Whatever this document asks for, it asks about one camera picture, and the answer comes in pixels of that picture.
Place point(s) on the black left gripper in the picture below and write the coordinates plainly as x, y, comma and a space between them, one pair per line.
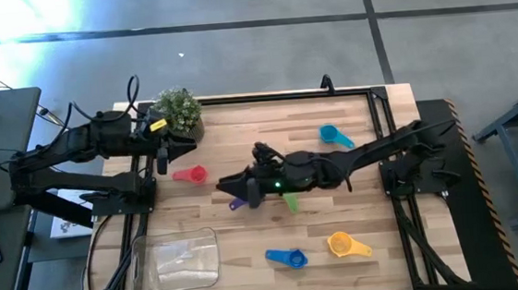
154, 137

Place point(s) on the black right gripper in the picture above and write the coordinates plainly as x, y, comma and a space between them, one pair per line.
266, 181

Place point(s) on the purple measuring cup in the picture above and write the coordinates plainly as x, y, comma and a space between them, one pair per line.
236, 204

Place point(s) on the red measuring cup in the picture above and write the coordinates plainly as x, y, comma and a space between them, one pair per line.
196, 174

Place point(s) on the green measuring cup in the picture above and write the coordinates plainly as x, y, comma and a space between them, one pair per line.
292, 202

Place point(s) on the blue measuring cup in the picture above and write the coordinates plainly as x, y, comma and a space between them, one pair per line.
295, 258

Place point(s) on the teal measuring cup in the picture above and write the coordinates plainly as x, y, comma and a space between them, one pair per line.
329, 133

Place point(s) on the yellow measuring cup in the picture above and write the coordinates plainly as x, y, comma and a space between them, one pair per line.
340, 244

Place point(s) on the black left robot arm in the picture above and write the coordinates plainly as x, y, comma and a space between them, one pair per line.
78, 140

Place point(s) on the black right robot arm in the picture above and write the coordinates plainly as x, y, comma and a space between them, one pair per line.
379, 147

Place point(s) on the clear plastic basket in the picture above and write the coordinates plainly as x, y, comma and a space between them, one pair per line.
175, 262

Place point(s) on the potted plant in ribbed pot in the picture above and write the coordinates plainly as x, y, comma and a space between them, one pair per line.
182, 107

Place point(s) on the white box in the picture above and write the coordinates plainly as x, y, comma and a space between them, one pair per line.
68, 227

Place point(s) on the black support beam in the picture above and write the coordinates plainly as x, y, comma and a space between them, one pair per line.
61, 215

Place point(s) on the grey side desk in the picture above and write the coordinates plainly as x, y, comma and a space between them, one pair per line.
2, 119

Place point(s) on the black mat with hazard stripe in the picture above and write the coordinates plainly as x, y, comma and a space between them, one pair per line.
469, 221

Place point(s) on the blue-grey metal stand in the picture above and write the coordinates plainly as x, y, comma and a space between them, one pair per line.
510, 153

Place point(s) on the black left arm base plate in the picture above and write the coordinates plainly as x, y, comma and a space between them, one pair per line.
116, 208

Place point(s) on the black aluminium table frame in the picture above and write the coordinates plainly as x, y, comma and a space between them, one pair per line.
283, 96

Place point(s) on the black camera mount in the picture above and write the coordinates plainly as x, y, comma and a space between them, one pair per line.
327, 84

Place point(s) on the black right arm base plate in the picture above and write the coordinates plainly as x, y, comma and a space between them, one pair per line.
428, 182

